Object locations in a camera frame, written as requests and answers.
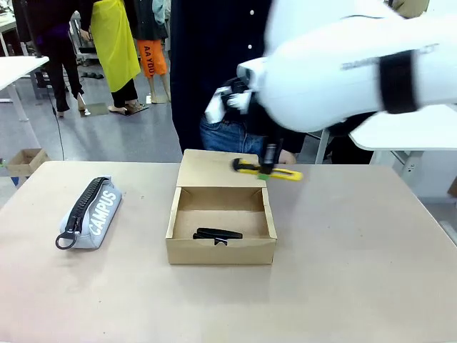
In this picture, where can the grey CAMPUS pencil case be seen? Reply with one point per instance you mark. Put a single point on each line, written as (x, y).
(100, 221)

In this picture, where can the small cardboard floor box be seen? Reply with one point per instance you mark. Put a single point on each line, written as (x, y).
(26, 160)

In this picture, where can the black folding tool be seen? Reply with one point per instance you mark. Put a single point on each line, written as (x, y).
(218, 234)

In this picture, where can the person's left forearm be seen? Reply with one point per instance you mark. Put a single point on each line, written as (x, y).
(294, 141)

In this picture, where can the large white table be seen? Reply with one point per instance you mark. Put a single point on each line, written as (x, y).
(403, 132)

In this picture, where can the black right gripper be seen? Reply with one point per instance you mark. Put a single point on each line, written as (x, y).
(266, 128)

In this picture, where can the yellow utility knife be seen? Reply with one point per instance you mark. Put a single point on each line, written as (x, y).
(285, 174)

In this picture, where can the person in black and purple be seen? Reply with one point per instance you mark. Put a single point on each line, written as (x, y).
(57, 46)

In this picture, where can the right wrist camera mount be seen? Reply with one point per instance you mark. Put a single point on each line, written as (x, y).
(223, 101)

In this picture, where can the brown cardboard box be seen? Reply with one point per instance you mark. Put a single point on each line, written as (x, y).
(221, 250)

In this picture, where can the flat grey floor plate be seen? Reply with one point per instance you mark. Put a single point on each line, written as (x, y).
(96, 109)

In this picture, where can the person in dark shirt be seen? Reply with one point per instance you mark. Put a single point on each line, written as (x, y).
(207, 53)

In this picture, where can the white table with grey leg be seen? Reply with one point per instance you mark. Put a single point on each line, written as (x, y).
(18, 69)

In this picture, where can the person's left hand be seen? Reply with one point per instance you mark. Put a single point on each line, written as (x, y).
(287, 158)

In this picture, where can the mannequin with orange shorts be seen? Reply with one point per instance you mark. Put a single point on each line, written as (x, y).
(153, 57)

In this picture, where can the person in yellow apron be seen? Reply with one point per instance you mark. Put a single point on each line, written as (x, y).
(114, 46)

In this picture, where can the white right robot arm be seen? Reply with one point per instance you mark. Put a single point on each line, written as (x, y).
(357, 64)

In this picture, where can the person's right forearm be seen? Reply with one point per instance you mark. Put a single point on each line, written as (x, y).
(180, 114)

